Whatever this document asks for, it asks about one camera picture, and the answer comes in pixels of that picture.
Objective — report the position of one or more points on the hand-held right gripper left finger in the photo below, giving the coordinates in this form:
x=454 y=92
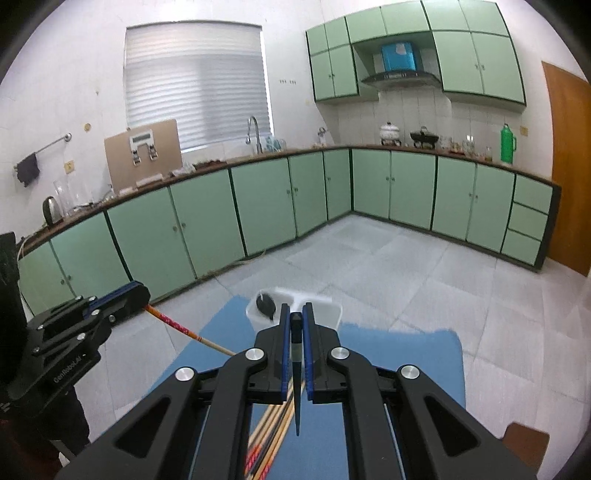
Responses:
x=285 y=364

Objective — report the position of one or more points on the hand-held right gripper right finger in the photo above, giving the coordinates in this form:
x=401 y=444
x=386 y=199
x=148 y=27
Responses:
x=308 y=364

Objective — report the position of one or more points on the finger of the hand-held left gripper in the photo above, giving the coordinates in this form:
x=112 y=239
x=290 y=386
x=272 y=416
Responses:
x=124 y=314
x=122 y=295

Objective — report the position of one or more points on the white plastic utensil holder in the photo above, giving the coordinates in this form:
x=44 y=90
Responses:
x=324 y=314

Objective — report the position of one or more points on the dark metal spoon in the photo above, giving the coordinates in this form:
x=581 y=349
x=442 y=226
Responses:
x=266 y=305

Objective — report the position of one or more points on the tan wooden chopstick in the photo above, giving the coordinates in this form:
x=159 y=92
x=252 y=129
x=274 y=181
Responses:
x=281 y=429

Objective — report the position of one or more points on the green base cabinets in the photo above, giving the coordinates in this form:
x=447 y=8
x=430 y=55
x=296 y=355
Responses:
x=152 y=240

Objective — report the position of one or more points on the blue mat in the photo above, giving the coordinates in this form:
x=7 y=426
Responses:
x=397 y=355

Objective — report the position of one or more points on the steel electric kettle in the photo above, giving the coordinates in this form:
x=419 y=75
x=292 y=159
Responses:
x=51 y=210

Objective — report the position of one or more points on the clear glass pitcher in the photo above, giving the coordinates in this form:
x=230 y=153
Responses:
x=69 y=196

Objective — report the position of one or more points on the brown panel water purifier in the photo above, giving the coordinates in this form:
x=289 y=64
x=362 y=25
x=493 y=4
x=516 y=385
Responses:
x=120 y=161

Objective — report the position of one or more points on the crumpled cloth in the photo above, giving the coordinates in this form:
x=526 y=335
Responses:
x=203 y=165

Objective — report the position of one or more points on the dark hanging towel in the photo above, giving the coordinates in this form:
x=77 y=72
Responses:
x=27 y=170

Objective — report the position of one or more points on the metal towel bar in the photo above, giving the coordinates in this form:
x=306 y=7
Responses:
x=51 y=145

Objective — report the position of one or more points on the metal faucet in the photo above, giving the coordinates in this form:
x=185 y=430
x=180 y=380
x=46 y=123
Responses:
x=256 y=138

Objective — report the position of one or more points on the clear bottles by faucet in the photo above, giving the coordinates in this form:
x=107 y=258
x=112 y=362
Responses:
x=274 y=144

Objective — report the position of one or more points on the white window blind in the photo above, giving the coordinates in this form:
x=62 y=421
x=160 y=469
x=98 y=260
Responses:
x=194 y=87

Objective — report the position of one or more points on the white lidded pot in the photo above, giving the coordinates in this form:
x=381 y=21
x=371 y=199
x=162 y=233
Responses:
x=389 y=133

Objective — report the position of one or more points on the black wok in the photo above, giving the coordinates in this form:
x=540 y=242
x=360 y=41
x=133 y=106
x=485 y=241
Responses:
x=423 y=136

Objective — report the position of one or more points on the stacked bowls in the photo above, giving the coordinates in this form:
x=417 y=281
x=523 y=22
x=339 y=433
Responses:
x=445 y=143

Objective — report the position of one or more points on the small glass jar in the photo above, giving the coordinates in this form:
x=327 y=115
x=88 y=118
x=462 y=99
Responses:
x=487 y=153

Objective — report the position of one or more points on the green thermos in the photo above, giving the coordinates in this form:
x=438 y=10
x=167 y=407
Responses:
x=508 y=145

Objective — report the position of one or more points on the brown wooden door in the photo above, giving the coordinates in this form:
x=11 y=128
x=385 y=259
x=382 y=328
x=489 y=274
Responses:
x=570 y=184

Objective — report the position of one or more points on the range hood with blue cover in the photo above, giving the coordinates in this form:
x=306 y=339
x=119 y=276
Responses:
x=399 y=57

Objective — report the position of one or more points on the green wall cabinets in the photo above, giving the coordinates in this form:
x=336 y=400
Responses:
x=475 y=60

